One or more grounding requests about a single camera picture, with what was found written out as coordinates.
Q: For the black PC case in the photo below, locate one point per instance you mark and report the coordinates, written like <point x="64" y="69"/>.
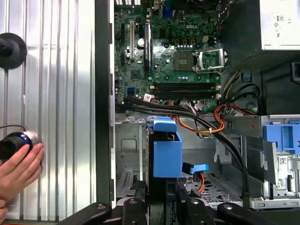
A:
<point x="103" y="93"/>

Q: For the blue SATA port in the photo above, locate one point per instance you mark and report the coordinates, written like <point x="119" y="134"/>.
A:
<point x="130" y="91"/>

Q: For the CPU socket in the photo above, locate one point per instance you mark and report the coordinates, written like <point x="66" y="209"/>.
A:
<point x="183" y="61"/>

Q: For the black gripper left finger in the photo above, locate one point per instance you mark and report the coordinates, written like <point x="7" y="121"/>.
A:
<point x="134" y="211"/>

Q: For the black round base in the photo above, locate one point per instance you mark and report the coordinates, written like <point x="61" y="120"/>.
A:
<point x="14" y="50"/>

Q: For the green motherboard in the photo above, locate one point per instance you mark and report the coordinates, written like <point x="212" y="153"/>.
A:
<point x="164" y="77"/>

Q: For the blue drive latch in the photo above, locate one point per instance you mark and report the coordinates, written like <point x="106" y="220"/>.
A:
<point x="281" y="138"/>

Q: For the black RAM slot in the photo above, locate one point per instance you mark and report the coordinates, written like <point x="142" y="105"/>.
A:
<point x="187" y="96"/>
<point x="187" y="88"/>
<point x="187" y="92"/>
<point x="187" y="84"/>

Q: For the black expansion slot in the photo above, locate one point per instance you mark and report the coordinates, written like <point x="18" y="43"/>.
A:
<point x="122" y="44"/>

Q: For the blue board connector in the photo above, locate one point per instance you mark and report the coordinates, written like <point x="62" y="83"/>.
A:
<point x="168" y="11"/>

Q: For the metal socket cover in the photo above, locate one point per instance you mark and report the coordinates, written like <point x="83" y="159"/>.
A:
<point x="211" y="50"/>

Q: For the hard disk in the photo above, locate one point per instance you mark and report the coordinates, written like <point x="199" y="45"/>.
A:
<point x="167" y="159"/>

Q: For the metal disk bay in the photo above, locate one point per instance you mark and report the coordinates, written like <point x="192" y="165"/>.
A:
<point x="127" y="150"/>

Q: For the white expansion slot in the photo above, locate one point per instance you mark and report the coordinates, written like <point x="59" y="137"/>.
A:
<point x="132" y="39"/>

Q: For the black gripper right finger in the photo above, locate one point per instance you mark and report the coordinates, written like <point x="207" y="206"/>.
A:
<point x="197" y="211"/>

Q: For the person bare hand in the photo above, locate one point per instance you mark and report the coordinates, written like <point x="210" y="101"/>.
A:
<point x="21" y="171"/>

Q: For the grey power supply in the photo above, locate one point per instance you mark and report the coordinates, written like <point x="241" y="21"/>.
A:
<point x="279" y="28"/>

